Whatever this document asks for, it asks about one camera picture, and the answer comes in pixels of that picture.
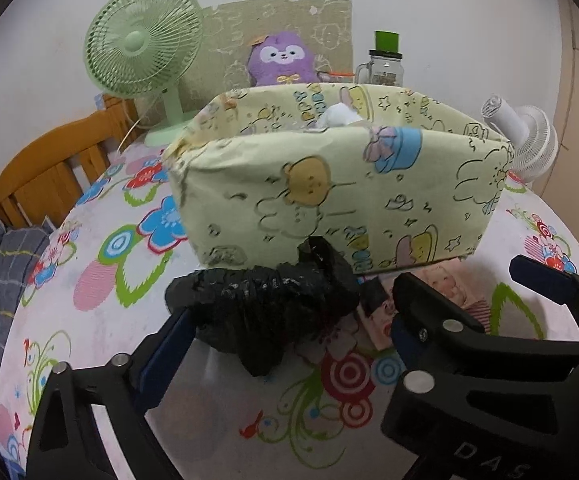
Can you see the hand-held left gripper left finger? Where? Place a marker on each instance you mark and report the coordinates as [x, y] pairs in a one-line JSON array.
[[169, 345]]

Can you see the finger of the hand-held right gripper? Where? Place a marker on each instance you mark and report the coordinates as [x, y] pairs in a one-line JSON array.
[[444, 315], [539, 277]]

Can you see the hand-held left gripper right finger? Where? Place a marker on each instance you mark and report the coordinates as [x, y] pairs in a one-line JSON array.
[[403, 347]]

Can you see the black plastic bag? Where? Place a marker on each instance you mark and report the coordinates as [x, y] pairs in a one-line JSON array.
[[259, 305]]

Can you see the yellow cartoon fabric storage box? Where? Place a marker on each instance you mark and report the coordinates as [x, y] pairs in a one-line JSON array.
[[349, 200]]

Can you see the white soft cloth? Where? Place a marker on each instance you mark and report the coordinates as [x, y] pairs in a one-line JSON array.
[[339, 116]]

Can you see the pink wet wipes pack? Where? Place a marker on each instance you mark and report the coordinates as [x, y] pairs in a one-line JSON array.
[[442, 282]]

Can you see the floral printed tablecloth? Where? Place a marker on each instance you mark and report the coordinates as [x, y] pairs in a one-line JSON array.
[[119, 270]]

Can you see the white desk fan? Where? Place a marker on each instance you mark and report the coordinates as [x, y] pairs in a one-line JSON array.
[[529, 145]]

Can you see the wooden bed headboard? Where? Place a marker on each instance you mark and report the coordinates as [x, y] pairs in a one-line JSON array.
[[39, 175]]

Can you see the glass jar with green lid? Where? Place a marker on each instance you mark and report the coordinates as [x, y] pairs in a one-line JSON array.
[[384, 67]]

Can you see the orange thin stick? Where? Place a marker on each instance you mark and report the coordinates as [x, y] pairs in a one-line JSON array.
[[340, 74]]

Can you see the purple plush toy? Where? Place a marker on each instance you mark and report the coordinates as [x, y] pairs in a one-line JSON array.
[[282, 60]]

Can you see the green desk fan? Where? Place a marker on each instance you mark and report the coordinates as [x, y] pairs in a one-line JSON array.
[[134, 42]]

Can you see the beige printed cardboard sheet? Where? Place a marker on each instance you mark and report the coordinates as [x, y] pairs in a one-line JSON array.
[[229, 35]]

